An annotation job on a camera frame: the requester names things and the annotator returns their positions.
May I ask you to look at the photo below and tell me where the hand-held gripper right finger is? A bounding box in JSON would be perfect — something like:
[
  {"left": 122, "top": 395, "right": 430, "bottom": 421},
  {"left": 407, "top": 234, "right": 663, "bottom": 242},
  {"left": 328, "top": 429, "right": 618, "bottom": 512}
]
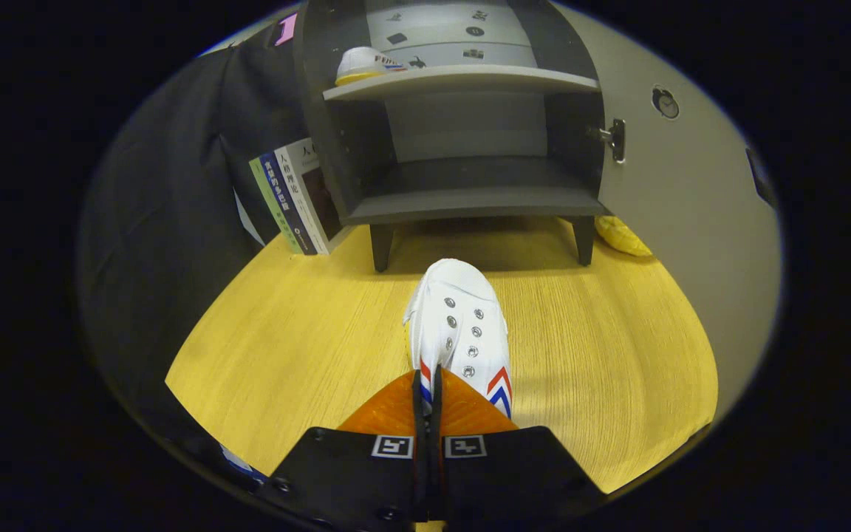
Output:
[{"left": 431, "top": 367, "right": 607, "bottom": 529}]

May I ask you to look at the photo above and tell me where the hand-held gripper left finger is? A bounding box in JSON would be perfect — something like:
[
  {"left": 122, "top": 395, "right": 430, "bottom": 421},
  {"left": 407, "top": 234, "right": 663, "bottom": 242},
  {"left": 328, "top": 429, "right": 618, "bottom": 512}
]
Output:
[{"left": 267, "top": 369, "right": 430, "bottom": 532}]

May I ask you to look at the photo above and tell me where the white striped canvas shoe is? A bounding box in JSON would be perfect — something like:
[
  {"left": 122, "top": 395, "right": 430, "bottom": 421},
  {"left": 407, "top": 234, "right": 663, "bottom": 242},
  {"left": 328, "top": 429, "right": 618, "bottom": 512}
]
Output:
[
  {"left": 335, "top": 46, "right": 408, "bottom": 86},
  {"left": 403, "top": 259, "right": 513, "bottom": 418}
]

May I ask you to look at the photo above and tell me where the beige shoe cabinet door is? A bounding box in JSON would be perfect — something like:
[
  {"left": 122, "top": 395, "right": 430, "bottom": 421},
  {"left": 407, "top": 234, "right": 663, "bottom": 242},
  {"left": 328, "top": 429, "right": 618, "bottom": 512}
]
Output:
[{"left": 555, "top": 0, "right": 781, "bottom": 422}]

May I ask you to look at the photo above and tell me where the white blue printed object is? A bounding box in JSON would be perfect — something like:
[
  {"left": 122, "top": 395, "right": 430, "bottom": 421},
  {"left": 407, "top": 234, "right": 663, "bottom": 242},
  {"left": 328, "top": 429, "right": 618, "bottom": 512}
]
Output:
[{"left": 219, "top": 443, "right": 267, "bottom": 488}]

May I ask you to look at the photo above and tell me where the yellow soft object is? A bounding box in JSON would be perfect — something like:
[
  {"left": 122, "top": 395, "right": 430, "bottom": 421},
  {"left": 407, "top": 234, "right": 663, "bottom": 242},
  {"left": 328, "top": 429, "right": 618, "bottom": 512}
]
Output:
[{"left": 594, "top": 216, "right": 653, "bottom": 258}]

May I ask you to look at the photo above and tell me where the green book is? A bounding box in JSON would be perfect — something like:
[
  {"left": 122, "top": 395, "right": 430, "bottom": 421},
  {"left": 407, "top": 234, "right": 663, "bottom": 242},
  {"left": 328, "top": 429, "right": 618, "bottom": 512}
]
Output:
[{"left": 250, "top": 155, "right": 304, "bottom": 256}]

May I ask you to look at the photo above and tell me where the white book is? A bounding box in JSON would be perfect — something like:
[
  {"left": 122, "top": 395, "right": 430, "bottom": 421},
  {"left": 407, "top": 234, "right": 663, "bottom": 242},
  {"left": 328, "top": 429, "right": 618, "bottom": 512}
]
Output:
[{"left": 276, "top": 137, "right": 356, "bottom": 256}]

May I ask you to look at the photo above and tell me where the black backdrop cloth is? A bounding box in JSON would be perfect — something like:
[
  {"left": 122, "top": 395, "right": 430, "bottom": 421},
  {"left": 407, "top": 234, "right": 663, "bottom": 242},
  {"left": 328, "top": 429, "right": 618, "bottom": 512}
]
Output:
[{"left": 78, "top": 11, "right": 327, "bottom": 481}]

